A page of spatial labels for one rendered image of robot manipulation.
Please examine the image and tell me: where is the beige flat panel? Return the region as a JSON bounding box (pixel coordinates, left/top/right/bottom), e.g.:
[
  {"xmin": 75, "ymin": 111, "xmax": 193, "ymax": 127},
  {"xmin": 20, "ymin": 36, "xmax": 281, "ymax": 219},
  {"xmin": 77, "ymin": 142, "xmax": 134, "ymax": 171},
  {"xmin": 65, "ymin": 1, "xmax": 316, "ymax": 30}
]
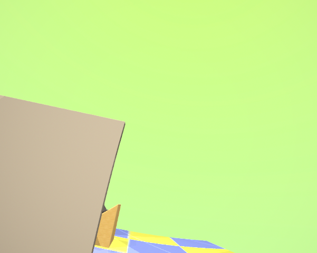
[{"xmin": 0, "ymin": 95, "xmax": 126, "ymax": 253}]

